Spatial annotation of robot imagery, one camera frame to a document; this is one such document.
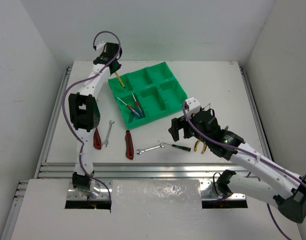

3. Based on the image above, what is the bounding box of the small yellow utility knife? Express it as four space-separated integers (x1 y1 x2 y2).
115 72 125 88

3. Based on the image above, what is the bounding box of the blue screwdriver red collar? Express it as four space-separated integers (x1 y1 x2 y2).
118 97 141 118

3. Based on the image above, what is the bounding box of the red utility knife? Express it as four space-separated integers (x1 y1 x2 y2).
93 128 102 150
125 130 134 160

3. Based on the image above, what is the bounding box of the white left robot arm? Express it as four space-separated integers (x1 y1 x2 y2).
68 41 122 193

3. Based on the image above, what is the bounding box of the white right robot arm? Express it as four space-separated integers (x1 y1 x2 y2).
168 108 306 224

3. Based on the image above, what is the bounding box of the yellow pliers left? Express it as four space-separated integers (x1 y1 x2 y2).
194 139 208 155

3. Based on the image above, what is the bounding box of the green-black screwdriver lower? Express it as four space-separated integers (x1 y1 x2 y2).
165 143 191 152

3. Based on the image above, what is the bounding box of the silver wrench centre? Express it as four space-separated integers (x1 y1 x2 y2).
136 142 165 155

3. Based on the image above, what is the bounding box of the silver wrench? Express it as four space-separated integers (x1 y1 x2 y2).
102 120 115 147
136 142 165 155

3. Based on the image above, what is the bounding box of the green six-compartment tray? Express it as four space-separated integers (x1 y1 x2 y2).
108 62 187 129

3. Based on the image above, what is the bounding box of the silver wrench left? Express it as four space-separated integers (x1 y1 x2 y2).
102 120 115 147

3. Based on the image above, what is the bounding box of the white foreground cover panel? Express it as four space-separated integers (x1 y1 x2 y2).
12 179 301 240

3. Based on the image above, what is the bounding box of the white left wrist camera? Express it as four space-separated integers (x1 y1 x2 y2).
93 41 106 52

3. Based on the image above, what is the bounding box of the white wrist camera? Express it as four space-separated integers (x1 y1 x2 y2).
184 97 201 118
93 41 106 52

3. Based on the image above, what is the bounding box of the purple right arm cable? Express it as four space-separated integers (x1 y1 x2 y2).
181 99 306 240

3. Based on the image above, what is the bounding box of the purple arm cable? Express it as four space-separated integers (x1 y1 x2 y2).
181 99 306 240
62 30 122 208

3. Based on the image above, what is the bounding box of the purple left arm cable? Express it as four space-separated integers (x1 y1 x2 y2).
62 30 122 208

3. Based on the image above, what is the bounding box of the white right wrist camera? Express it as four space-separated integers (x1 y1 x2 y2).
184 97 201 118

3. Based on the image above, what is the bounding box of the aluminium front rail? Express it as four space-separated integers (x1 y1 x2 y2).
34 163 250 179

